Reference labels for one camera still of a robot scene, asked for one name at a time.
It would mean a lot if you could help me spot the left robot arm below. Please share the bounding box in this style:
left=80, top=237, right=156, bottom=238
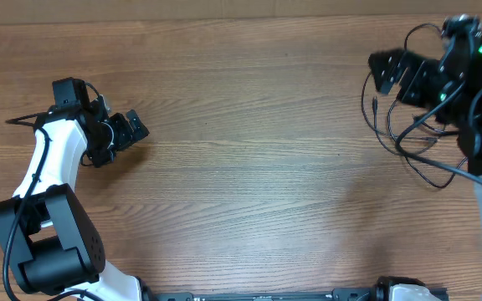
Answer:
left=0, top=78, right=155, bottom=300

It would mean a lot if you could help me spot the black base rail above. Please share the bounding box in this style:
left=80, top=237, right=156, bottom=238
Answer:
left=144, top=284, right=449, bottom=301

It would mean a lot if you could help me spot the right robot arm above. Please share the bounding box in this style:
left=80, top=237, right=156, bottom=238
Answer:
left=368, top=30, right=482, bottom=298

